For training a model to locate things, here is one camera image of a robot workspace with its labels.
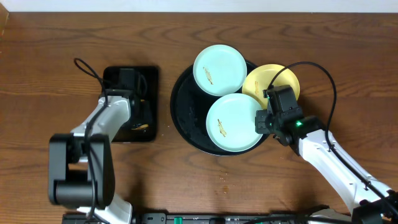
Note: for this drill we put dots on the light green plate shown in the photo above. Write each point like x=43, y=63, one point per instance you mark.
x=230, y=122
x=219, y=70

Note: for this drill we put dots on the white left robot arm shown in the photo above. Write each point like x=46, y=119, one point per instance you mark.
x=81, y=172

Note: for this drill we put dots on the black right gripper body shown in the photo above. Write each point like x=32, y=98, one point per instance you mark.
x=261, y=121

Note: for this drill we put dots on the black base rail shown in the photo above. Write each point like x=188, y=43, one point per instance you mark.
x=162, y=218

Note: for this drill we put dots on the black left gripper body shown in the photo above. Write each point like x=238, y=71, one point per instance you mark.
x=144, y=113

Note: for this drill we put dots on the yellow sponge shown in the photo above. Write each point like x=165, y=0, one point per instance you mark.
x=143, y=126

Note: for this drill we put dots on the black rectangular tray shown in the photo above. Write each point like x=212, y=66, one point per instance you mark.
x=125, y=133

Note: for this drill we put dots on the round black tray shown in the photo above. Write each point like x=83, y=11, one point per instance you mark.
x=189, y=106

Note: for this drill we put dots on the yellow plate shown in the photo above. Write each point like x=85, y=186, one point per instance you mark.
x=259, y=79

